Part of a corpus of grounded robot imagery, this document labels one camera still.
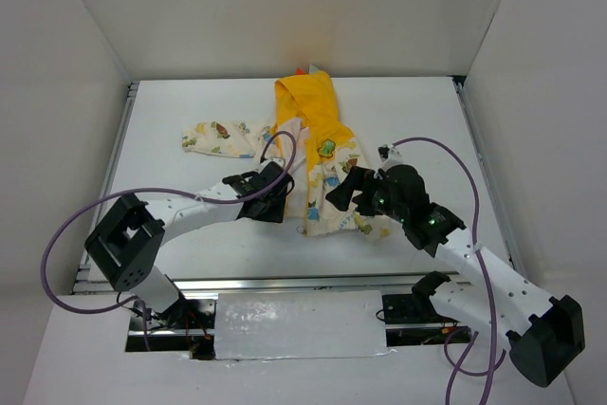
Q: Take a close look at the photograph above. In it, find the aluminium left side rail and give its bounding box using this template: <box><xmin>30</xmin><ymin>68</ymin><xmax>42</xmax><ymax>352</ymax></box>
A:
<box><xmin>72</xmin><ymin>81</ymin><xmax>140</xmax><ymax>294</ymax></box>

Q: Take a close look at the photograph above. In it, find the white glossy cover plate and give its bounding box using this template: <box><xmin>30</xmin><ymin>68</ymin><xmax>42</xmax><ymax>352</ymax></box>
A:
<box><xmin>214</xmin><ymin>290</ymin><xmax>388</xmax><ymax>360</ymax></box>

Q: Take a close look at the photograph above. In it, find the aluminium front table rail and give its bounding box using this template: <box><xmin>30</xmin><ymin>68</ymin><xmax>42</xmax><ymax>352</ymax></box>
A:
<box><xmin>70</xmin><ymin>272</ymin><xmax>456</xmax><ymax>295</ymax></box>

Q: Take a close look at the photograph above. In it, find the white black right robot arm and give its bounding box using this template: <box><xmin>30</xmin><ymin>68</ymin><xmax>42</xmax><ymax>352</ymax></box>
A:
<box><xmin>326</xmin><ymin>164</ymin><xmax>585</xmax><ymax>387</ymax></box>

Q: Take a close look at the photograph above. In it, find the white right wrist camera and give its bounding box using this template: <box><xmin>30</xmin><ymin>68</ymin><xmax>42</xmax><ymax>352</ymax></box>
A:
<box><xmin>377</xmin><ymin>144</ymin><xmax>404</xmax><ymax>172</ymax></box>

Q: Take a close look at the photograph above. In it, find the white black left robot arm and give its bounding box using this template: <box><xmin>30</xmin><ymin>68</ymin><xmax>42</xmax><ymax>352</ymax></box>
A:
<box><xmin>84</xmin><ymin>160</ymin><xmax>294</xmax><ymax>328</ymax></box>

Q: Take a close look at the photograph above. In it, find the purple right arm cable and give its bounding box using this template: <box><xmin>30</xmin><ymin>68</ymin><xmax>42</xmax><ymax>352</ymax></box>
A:
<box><xmin>388</xmin><ymin>138</ymin><xmax>506</xmax><ymax>405</ymax></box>

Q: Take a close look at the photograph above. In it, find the aluminium right side rail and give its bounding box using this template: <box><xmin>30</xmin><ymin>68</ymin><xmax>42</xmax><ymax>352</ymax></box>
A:
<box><xmin>451</xmin><ymin>75</ymin><xmax>528</xmax><ymax>278</ymax></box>

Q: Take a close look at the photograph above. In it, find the cream yellow dinosaur kids jacket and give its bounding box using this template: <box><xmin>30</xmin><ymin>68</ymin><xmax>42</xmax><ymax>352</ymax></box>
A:
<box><xmin>182</xmin><ymin>69</ymin><xmax>391</xmax><ymax>242</ymax></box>

